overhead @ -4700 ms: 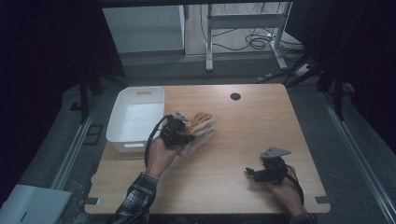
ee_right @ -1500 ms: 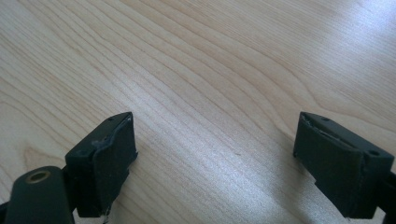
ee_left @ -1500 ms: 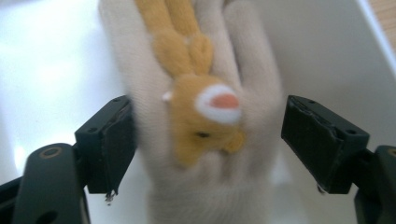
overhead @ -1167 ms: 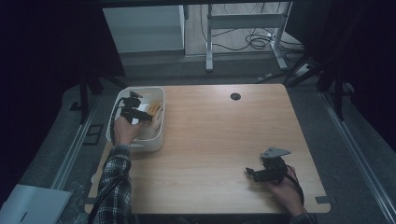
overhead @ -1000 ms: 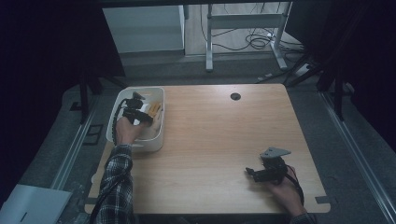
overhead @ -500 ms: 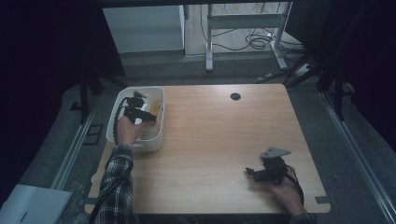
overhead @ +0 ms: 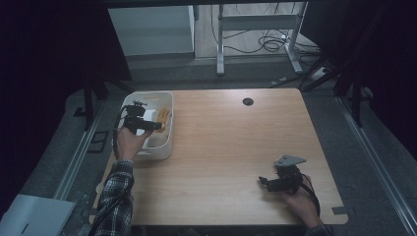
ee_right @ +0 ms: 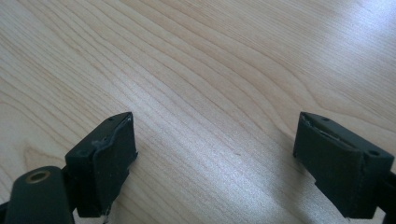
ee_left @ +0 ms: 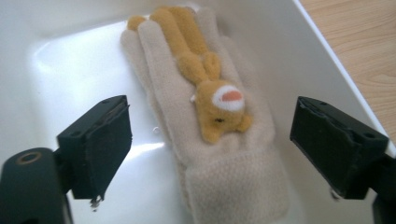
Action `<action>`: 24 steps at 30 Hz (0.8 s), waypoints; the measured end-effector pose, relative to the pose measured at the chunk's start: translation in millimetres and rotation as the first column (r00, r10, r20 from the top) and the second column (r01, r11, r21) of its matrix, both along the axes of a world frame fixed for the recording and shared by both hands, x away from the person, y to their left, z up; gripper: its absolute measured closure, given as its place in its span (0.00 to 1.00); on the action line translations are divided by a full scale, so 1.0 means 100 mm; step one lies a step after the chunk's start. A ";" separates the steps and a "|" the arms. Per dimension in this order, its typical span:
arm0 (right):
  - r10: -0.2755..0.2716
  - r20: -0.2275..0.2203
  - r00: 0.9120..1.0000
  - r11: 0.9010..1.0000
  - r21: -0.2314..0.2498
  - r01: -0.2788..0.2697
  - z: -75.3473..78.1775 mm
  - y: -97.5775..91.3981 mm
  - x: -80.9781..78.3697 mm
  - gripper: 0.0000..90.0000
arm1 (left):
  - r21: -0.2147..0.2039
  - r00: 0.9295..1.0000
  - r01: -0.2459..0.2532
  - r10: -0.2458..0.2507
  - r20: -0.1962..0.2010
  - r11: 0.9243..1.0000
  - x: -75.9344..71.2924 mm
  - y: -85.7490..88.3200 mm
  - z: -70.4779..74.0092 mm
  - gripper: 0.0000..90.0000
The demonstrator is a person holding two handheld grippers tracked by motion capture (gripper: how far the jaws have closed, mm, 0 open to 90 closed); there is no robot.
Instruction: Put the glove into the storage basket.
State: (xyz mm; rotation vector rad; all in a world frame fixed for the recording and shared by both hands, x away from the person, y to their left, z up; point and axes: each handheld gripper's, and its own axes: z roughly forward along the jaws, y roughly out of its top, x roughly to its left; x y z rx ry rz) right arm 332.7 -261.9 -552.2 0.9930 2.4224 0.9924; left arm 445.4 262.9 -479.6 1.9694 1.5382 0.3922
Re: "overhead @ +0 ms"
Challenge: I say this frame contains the person's right hand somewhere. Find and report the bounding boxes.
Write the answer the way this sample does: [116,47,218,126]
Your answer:
[280,175,324,229]

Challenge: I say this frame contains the white plastic storage bin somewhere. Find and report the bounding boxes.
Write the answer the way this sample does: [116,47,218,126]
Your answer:
[111,91,174,162]

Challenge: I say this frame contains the black metal stand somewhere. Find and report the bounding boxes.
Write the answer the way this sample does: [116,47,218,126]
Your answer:
[300,57,375,129]
[82,73,136,132]

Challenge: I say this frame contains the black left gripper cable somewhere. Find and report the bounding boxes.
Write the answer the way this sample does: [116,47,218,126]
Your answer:
[86,105,136,236]

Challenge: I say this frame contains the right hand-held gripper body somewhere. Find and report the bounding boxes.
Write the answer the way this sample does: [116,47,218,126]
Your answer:
[270,154,308,195]

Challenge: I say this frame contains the grey metal desk frame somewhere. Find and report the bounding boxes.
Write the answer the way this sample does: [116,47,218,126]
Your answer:
[215,1,310,77]

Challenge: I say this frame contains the aluminium floor rail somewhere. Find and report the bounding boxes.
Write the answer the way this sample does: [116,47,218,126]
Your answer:
[52,97,106,202]
[336,95,417,236]

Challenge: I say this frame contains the white cabinet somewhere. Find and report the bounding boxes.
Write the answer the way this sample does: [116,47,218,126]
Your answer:
[107,4,197,57]

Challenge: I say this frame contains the black floor cables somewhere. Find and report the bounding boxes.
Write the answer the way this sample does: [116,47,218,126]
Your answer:
[209,2,322,67]

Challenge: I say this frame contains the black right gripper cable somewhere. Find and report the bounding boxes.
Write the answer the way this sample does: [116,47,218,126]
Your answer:
[299,181,322,219]

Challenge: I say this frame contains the white flat board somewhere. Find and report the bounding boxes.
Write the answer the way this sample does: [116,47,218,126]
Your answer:
[0,193,78,236]

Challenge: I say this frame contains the white power strip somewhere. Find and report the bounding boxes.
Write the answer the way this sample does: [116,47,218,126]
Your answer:
[308,66,329,82]

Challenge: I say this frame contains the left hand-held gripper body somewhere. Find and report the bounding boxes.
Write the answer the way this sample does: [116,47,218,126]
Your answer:
[122,100,149,136]

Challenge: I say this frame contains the person's left hand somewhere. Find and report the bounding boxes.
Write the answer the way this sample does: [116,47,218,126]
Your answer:
[115,126,153,162]

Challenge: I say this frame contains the dark curtain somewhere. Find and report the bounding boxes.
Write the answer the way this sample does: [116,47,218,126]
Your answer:
[299,0,417,161]
[0,0,133,217]

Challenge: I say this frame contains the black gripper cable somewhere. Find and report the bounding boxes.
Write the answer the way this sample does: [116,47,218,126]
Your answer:
[86,105,136,236]
[299,181,322,219]

